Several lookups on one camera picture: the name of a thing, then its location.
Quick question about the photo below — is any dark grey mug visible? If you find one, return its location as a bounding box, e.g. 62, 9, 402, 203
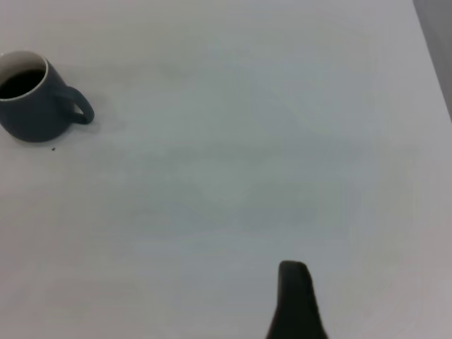
0, 51, 95, 143

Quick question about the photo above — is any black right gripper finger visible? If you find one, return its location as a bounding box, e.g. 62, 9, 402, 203
265, 260, 328, 339

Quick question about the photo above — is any dark coffee liquid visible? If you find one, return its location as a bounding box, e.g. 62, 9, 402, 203
0, 69, 46, 100

